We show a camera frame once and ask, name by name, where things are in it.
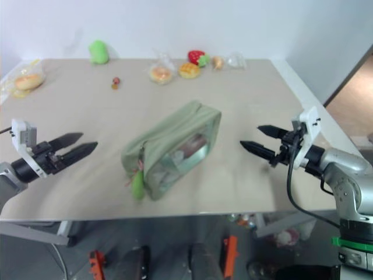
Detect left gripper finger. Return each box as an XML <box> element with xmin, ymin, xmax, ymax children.
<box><xmin>59</xmin><ymin>141</ymin><xmax>98</xmax><ymax>169</ymax></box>
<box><xmin>48</xmin><ymin>132</ymin><xmax>85</xmax><ymax>152</ymax></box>

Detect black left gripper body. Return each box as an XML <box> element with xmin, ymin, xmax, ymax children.
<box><xmin>30</xmin><ymin>141</ymin><xmax>68</xmax><ymax>176</ymax></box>

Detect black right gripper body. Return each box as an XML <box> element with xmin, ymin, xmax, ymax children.
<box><xmin>269</xmin><ymin>128</ymin><xmax>306</xmax><ymax>169</ymax></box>

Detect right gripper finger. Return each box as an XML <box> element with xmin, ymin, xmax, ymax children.
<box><xmin>239</xmin><ymin>140</ymin><xmax>276</xmax><ymax>160</ymax></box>
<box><xmin>256</xmin><ymin>125</ymin><xmax>286</xmax><ymax>140</ymax></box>

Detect green zippered pouch bag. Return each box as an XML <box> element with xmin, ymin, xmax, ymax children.
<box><xmin>121</xmin><ymin>100</ymin><xmax>222</xmax><ymax>202</ymax></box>

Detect green plush zipper charm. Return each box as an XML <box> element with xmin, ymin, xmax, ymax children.
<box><xmin>124</xmin><ymin>167</ymin><xmax>146</xmax><ymax>201</ymax></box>

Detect bagged bread with yellow print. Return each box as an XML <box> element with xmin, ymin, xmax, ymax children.
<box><xmin>0</xmin><ymin>59</ymin><xmax>47</xmax><ymax>100</ymax></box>

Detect beige onion toy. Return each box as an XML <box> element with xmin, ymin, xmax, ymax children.
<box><xmin>211</xmin><ymin>55</ymin><xmax>225</xmax><ymax>71</ymax></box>

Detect white pink plush item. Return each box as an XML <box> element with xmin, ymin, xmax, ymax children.
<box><xmin>275</xmin><ymin>228</ymin><xmax>301</xmax><ymax>249</ymax></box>

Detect green plush toy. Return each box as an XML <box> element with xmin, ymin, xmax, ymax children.
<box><xmin>88</xmin><ymin>39</ymin><xmax>110</xmax><ymax>65</ymax></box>

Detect yellow pineapple bun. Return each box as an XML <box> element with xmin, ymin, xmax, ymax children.
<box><xmin>178</xmin><ymin>62</ymin><xmax>202</xmax><ymax>79</ymax></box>

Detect red strawberry plush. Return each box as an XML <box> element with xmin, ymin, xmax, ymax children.
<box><xmin>187</xmin><ymin>50</ymin><xmax>211</xmax><ymax>68</ymax></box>

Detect orange clamp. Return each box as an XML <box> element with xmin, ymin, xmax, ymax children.
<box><xmin>88</xmin><ymin>249</ymin><xmax>108</xmax><ymax>280</ymax></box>
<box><xmin>222</xmin><ymin>234</ymin><xmax>240</xmax><ymax>278</ymax></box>

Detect bagged round doughnut bread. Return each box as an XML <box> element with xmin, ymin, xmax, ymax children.
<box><xmin>149</xmin><ymin>52</ymin><xmax>177</xmax><ymax>86</ymax></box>

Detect black bin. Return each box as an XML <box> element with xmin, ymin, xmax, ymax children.
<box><xmin>275</xmin><ymin>263</ymin><xmax>342</xmax><ymax>280</ymax></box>

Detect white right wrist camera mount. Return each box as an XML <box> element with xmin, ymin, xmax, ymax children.
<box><xmin>291</xmin><ymin>106</ymin><xmax>322</xmax><ymax>170</ymax></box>

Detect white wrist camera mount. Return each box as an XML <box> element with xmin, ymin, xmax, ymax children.
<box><xmin>10</xmin><ymin>118</ymin><xmax>48</xmax><ymax>179</ymax></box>
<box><xmin>291</xmin><ymin>106</ymin><xmax>322</xmax><ymax>170</ymax></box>

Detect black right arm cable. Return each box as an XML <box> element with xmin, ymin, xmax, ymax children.
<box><xmin>286</xmin><ymin>134</ymin><xmax>342</xmax><ymax>229</ymax></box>

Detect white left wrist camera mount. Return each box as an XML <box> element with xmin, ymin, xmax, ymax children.
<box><xmin>10</xmin><ymin>118</ymin><xmax>48</xmax><ymax>179</ymax></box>

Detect grey table frame bracket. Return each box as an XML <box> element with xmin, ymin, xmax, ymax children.
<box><xmin>252</xmin><ymin>212</ymin><xmax>319</xmax><ymax>239</ymax></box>
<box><xmin>0</xmin><ymin>220</ymin><xmax>77</xmax><ymax>248</ymax></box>

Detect white floor cable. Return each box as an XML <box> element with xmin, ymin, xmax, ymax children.
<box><xmin>51</xmin><ymin>244</ymin><xmax>71</xmax><ymax>280</ymax></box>

